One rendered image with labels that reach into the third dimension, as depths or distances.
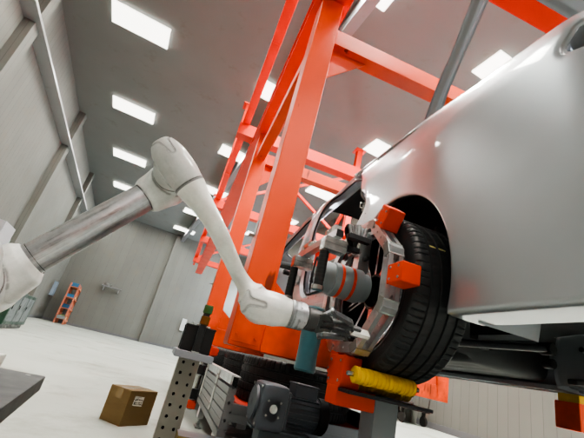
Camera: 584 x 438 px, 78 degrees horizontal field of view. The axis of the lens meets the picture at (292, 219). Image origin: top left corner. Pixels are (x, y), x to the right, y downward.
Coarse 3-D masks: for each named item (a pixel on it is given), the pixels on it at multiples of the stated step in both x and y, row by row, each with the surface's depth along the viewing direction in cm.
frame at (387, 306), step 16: (368, 224) 151; (384, 240) 134; (336, 256) 174; (384, 256) 130; (400, 256) 129; (384, 272) 127; (384, 288) 123; (336, 304) 169; (384, 304) 121; (368, 320) 127; (384, 320) 125; (352, 352) 130; (368, 352) 129
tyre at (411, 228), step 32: (416, 224) 146; (416, 256) 127; (448, 256) 132; (416, 288) 121; (448, 288) 124; (416, 320) 120; (448, 320) 122; (384, 352) 126; (416, 352) 123; (448, 352) 124; (416, 384) 136
